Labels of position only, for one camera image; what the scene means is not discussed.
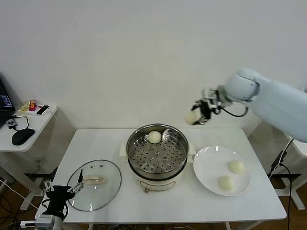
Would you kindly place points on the white device with black face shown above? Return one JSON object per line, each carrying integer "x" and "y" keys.
{"x": 43, "y": 109}

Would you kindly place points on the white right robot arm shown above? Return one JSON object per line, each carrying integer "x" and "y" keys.
{"x": 271, "y": 98}

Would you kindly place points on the white steamed baozi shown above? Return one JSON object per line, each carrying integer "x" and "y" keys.
{"x": 226, "y": 183}
{"x": 154, "y": 137}
{"x": 192, "y": 117}
{"x": 236, "y": 166}

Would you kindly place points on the white round plate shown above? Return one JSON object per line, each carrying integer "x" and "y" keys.
{"x": 211, "y": 167}

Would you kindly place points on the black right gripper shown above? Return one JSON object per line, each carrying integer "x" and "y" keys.
{"x": 206, "y": 111}

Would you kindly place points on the black laptop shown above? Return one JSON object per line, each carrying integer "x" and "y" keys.
{"x": 4, "y": 112}

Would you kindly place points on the pink and orange small item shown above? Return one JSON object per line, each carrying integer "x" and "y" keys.
{"x": 32, "y": 105}

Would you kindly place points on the black computer mouse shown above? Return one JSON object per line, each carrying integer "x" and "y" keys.
{"x": 23, "y": 136}

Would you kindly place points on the white wall socket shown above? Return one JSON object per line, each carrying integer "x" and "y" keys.
{"x": 38, "y": 159}

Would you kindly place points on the white side table with cup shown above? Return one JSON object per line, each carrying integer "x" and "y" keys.
{"x": 299, "y": 148}

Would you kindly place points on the cream electric cooker pot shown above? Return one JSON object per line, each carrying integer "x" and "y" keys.
{"x": 157, "y": 185}

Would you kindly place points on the white side table with laptop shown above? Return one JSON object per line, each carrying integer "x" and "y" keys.
{"x": 38, "y": 124}

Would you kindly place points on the perforated stainless steamer basket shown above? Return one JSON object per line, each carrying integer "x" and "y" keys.
{"x": 144, "y": 153}

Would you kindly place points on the yellow snack packet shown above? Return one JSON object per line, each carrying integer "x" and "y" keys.
{"x": 24, "y": 107}

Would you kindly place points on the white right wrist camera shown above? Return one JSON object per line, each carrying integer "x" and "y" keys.
{"x": 213, "y": 100}

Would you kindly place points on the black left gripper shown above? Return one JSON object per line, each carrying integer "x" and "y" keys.
{"x": 58, "y": 194}

